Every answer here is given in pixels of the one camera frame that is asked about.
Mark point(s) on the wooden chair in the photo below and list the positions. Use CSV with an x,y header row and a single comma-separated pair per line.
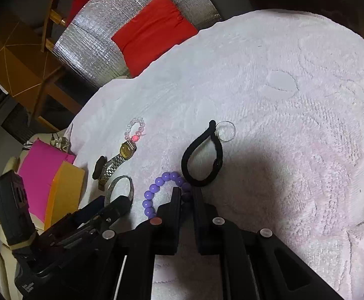
x,y
50,90

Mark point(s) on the red square cushion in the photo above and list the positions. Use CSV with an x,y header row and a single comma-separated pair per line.
x,y
152,32

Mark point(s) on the silver bangle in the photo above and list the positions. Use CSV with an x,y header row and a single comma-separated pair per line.
x,y
121,186

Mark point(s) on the white embossed bedspread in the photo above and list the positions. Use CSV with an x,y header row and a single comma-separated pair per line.
x,y
287,90

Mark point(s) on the silver foil insulation panel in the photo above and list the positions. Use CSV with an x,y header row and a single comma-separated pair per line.
x,y
86,46

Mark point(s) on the crumpled beige cloth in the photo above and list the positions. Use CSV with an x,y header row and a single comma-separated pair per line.
x,y
61,143

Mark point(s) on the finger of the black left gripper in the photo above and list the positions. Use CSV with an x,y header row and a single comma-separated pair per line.
x,y
115,210

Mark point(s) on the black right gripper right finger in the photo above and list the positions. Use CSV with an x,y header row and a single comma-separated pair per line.
x,y
214,235

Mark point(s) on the orange cardboard box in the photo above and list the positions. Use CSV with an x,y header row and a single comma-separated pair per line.
x,y
65,193

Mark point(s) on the magenta pillow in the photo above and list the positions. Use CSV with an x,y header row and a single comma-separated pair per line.
x,y
38,170

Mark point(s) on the gold face metal wristwatch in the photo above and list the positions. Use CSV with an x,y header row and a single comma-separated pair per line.
x,y
105,168

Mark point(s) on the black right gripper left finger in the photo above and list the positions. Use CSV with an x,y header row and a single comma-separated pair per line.
x,y
159,235

